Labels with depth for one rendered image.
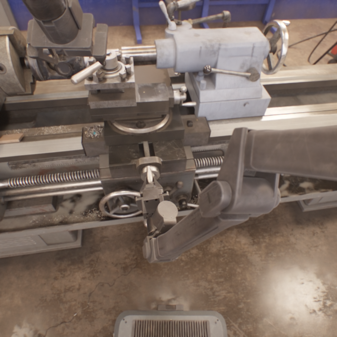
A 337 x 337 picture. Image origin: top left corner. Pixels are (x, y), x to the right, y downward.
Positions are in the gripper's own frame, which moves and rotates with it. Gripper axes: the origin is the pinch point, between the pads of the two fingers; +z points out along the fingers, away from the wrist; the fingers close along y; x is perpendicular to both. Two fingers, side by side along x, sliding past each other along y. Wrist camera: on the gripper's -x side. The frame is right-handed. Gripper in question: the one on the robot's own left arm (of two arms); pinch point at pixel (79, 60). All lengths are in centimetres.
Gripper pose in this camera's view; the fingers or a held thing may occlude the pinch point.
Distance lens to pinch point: 59.5
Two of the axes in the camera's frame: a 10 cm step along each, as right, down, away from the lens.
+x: -0.2, 9.9, -1.5
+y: -10.0, -0.2, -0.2
